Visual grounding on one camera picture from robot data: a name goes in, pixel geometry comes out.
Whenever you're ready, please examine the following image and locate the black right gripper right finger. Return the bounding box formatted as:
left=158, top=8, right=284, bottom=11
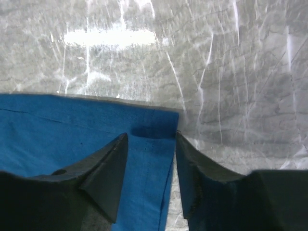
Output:
left=176, top=133, right=308, bottom=231

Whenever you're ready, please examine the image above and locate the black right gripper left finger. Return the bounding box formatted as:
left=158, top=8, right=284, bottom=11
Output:
left=0, top=133, right=128, bottom=231

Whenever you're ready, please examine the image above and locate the blue t shirt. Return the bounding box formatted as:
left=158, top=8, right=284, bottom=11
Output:
left=0, top=94, right=179, bottom=231

